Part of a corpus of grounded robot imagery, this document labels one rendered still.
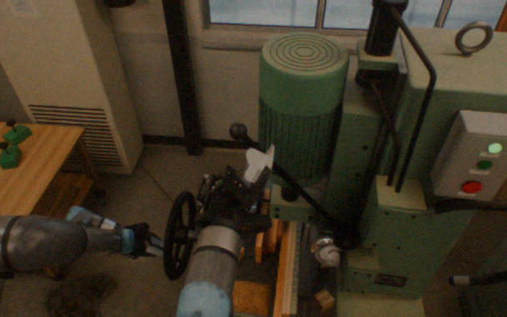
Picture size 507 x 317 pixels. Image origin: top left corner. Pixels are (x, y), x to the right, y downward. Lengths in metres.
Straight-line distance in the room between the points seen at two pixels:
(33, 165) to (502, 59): 1.94
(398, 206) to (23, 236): 0.74
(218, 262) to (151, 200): 1.92
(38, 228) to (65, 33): 1.39
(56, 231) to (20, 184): 1.19
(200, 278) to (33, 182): 1.57
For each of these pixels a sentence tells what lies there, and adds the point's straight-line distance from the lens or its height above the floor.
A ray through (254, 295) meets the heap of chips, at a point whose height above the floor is 0.93.
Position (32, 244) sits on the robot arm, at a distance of 0.92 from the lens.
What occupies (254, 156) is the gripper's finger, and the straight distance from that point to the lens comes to 0.73.
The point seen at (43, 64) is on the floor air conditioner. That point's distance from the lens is 2.34.
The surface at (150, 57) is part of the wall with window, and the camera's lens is 2.42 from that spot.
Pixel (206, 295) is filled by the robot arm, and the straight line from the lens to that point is 0.59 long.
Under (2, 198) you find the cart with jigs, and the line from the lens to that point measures 2.09.
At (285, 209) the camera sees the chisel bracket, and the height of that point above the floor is 1.05.
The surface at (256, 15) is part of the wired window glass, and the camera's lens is 2.24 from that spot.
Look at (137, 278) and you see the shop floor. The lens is 2.23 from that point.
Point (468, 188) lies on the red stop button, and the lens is 0.80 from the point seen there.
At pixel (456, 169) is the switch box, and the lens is 0.77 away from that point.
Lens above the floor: 1.89
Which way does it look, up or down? 45 degrees down
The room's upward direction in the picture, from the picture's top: straight up
